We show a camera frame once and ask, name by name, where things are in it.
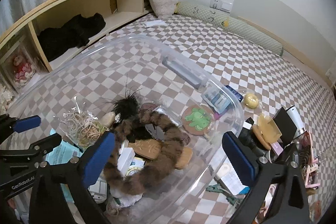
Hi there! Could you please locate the bag of rubber bands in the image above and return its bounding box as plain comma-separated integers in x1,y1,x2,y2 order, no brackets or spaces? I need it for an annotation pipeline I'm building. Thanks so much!
59,96,108,150

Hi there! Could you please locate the black product box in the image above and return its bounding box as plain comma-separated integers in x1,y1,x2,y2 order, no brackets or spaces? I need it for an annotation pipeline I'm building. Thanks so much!
273,107,297,146

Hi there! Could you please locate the brown furry tail toy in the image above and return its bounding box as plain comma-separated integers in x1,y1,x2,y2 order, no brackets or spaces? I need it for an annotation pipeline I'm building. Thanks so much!
103,95,193,196

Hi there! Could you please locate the navy blue pouch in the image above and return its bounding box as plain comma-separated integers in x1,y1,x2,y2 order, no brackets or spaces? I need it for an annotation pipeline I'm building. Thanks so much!
226,85,243,102

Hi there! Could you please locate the doll in shelf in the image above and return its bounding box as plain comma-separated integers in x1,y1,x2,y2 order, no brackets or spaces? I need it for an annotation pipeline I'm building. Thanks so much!
13,55,36,88

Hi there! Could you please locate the pink stand toy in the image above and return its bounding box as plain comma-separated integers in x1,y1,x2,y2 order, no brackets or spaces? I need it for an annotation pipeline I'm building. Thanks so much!
301,131,320,189

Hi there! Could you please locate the green long bolster pillow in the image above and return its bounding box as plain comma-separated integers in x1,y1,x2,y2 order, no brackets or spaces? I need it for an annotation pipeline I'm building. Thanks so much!
175,1,284,56

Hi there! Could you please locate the white black tumbler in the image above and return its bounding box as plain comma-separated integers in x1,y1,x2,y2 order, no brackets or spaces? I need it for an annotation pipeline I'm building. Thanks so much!
286,106,306,139

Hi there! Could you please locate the wooden shelf unit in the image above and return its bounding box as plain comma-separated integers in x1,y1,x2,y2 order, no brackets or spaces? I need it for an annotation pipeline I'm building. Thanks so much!
1,0,148,95

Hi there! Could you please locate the black cloth on shelf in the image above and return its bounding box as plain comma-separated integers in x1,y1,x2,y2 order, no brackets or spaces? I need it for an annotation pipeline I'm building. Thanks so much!
38,13,106,61

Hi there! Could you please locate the wall socket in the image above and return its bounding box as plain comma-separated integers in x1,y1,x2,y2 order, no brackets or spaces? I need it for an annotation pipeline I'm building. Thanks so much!
210,0,232,13

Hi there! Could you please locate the yellow translucent container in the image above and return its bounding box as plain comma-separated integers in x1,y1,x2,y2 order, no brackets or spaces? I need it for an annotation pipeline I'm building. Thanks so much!
257,114,282,144

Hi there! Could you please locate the white lined notebook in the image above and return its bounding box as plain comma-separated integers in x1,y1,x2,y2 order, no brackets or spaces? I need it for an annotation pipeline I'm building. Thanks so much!
215,163,249,196

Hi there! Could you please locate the clear plastic storage bin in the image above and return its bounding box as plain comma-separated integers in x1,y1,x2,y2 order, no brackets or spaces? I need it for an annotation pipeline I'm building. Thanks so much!
1,35,244,223

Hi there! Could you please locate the green frog cork coaster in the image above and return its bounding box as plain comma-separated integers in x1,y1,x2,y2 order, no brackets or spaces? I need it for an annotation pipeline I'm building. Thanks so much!
182,105,215,136

